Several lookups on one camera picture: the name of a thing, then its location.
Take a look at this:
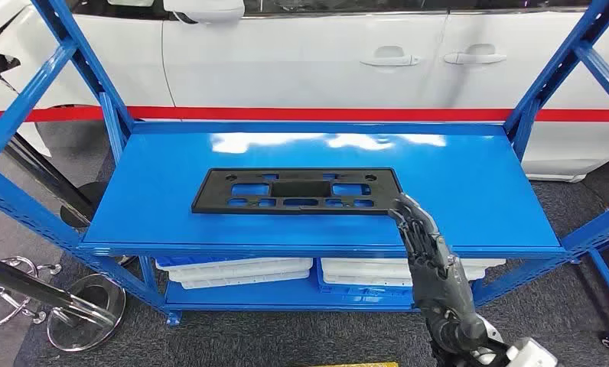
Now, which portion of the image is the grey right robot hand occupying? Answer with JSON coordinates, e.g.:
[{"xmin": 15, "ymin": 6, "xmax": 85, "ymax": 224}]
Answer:
[{"xmin": 388, "ymin": 193, "xmax": 488, "ymax": 352}]

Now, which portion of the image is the black plastic frame part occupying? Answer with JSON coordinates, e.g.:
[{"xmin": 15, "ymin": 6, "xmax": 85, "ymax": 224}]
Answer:
[{"xmin": 191, "ymin": 167, "xmax": 404, "ymax": 216}]

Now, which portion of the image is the blue metal shelf rack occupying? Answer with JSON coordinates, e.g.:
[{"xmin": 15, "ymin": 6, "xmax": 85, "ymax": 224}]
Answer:
[{"xmin": 0, "ymin": 0, "xmax": 609, "ymax": 358}]

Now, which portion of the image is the red barrier belt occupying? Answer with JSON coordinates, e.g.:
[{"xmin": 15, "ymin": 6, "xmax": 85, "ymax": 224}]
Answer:
[{"xmin": 0, "ymin": 105, "xmax": 609, "ymax": 124}]

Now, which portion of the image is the white car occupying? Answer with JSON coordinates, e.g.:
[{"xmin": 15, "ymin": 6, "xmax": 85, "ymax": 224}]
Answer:
[{"xmin": 0, "ymin": 0, "xmax": 609, "ymax": 184}]

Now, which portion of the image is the white car side mirror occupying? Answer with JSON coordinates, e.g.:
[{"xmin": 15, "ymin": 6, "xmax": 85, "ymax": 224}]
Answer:
[{"xmin": 162, "ymin": 0, "xmax": 246, "ymax": 24}]

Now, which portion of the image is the chrome wheeled base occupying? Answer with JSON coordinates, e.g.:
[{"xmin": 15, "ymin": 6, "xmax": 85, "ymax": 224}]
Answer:
[{"xmin": 0, "ymin": 255, "xmax": 64, "ymax": 349}]

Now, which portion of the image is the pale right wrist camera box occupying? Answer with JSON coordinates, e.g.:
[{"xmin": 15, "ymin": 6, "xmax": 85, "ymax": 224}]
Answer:
[{"xmin": 504, "ymin": 336, "xmax": 559, "ymax": 367}]

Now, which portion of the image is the white car door handle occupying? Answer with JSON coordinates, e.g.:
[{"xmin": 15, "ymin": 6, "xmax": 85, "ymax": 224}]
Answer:
[
  {"xmin": 360, "ymin": 45, "xmax": 421, "ymax": 68},
  {"xmin": 444, "ymin": 44, "xmax": 507, "ymax": 66}
]

